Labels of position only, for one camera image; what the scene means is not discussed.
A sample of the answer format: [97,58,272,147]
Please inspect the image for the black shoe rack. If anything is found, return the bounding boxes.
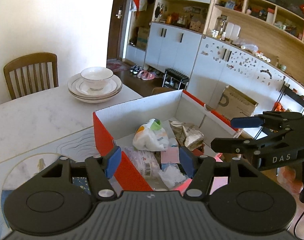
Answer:
[162,68,189,90]

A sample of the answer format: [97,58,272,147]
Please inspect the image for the purple print snack bag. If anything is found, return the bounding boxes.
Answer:
[124,147,161,179]

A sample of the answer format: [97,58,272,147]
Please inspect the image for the brown cardboard box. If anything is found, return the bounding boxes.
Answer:
[216,86,258,120]

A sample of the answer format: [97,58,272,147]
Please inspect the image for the pink slippers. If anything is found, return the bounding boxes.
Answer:
[136,70,156,81]

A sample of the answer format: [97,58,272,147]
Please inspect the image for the white ceramic bowl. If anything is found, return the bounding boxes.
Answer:
[80,67,114,90]

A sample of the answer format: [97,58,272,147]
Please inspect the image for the black metal rack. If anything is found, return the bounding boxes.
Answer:
[273,82,304,114]

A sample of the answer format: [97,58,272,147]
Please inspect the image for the wall cabinet shelving unit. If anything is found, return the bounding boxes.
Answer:
[126,0,304,113]

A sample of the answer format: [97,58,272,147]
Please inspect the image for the stacked white plates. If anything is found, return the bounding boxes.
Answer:
[67,73,124,104]

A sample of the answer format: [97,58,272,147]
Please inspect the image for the silver foil snack bag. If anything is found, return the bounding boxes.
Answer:
[169,121,205,151]

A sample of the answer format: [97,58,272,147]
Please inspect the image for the white green tissue pack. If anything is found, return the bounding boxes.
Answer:
[132,119,169,152]

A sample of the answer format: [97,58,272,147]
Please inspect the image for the white tissue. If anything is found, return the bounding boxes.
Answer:
[158,163,188,189]

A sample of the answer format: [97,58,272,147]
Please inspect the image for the wooden dining chair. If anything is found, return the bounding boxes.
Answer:
[3,53,59,100]

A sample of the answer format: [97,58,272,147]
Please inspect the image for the red cardboard box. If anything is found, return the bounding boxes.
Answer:
[92,89,241,193]

